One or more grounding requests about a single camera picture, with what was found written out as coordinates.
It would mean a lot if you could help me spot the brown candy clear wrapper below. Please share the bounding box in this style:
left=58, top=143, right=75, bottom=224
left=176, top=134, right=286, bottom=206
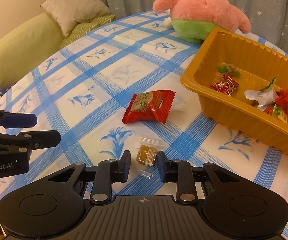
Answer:
left=132, top=137, right=163, bottom=179

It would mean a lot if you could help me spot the large red snack packet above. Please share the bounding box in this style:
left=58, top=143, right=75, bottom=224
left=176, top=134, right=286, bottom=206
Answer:
left=122, top=90, right=176, bottom=124

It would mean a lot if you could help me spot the dark red foil candy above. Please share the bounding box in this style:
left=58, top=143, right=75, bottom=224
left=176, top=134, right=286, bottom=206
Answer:
left=211, top=73, right=239, bottom=96

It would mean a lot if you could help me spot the green candy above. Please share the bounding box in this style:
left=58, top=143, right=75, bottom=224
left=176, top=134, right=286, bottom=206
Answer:
left=217, top=64, right=241, bottom=77

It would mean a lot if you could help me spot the green sofa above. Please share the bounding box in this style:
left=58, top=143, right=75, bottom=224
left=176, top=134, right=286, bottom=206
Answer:
left=0, top=13, right=64, bottom=90

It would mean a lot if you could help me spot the blue checked tablecloth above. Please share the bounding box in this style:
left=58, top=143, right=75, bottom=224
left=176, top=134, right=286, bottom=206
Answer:
left=0, top=11, right=288, bottom=239

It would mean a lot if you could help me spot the red orange candy in tray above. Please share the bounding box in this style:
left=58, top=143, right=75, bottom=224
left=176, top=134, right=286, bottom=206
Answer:
left=264, top=103, right=288, bottom=125

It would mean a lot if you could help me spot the green zigzag cushion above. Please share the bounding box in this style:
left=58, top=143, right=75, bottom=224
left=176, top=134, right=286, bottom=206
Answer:
left=59, top=15, right=116, bottom=49

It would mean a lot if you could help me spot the silver foil wrapper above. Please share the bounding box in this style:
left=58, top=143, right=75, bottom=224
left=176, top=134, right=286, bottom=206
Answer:
left=244, top=76, right=278, bottom=111

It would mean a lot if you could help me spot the orange plastic tray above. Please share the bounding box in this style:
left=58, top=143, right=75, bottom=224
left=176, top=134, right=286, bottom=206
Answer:
left=180, top=29, right=288, bottom=156

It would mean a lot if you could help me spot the beige cushion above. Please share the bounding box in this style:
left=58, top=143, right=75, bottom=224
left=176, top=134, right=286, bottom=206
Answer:
left=41, top=0, right=110, bottom=37

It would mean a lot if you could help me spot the pink starfish plush toy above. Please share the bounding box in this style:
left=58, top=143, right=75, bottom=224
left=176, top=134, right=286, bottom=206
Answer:
left=152, top=0, right=251, bottom=43

